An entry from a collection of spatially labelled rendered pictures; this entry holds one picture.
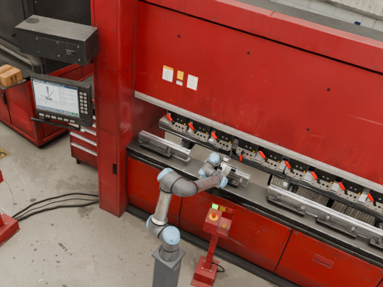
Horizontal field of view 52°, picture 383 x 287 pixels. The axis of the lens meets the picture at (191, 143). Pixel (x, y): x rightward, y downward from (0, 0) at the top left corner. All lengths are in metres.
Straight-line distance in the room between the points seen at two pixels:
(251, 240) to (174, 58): 1.67
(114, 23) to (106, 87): 0.55
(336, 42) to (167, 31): 1.15
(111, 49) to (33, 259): 2.00
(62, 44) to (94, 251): 1.92
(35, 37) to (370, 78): 2.18
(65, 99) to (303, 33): 1.73
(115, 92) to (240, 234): 1.61
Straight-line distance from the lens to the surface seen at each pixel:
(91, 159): 4.38
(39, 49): 2.97
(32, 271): 3.80
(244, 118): 2.90
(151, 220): 2.74
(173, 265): 2.82
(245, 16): 2.59
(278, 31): 2.55
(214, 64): 2.80
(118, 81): 3.04
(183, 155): 3.37
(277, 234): 3.34
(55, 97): 3.09
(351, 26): 2.68
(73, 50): 2.84
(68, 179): 4.49
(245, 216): 3.33
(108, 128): 3.36
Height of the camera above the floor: 3.11
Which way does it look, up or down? 38 degrees down
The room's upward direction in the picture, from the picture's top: 9 degrees clockwise
